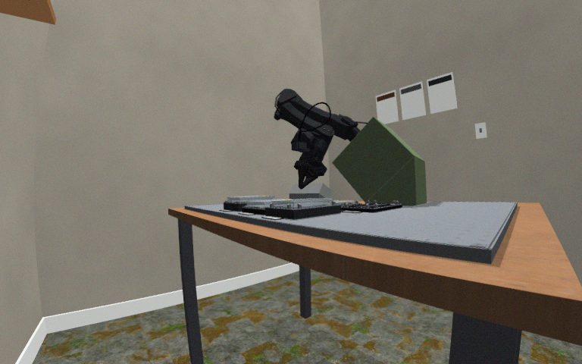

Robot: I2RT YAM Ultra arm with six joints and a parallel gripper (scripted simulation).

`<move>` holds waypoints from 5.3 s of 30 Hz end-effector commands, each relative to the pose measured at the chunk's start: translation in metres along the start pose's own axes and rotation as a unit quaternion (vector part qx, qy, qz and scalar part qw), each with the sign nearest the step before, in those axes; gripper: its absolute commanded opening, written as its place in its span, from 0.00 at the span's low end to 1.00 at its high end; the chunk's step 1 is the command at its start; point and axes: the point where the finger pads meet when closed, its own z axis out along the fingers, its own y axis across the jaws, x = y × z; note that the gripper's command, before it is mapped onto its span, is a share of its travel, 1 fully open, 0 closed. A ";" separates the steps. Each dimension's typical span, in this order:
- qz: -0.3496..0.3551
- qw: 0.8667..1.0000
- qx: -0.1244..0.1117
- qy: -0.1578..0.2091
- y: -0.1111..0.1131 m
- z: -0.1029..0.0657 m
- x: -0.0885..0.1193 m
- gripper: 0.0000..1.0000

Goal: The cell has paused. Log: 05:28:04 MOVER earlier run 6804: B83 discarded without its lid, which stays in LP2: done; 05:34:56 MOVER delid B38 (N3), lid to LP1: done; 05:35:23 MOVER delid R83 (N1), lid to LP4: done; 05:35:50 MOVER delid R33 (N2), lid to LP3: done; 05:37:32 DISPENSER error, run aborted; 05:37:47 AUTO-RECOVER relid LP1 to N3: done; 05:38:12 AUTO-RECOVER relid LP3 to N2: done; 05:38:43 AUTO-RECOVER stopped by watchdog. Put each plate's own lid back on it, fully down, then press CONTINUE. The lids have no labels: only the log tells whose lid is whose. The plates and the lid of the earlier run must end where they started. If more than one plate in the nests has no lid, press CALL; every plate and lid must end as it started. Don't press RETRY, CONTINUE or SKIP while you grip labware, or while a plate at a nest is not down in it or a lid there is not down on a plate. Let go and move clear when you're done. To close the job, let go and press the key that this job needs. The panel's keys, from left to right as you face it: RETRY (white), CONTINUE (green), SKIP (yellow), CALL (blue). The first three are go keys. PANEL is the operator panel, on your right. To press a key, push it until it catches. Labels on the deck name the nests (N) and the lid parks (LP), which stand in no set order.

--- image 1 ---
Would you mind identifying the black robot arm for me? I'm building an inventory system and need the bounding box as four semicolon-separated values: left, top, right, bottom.
274;89;360;160

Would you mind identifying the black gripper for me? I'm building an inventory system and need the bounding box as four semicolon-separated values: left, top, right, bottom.
294;155;327;189

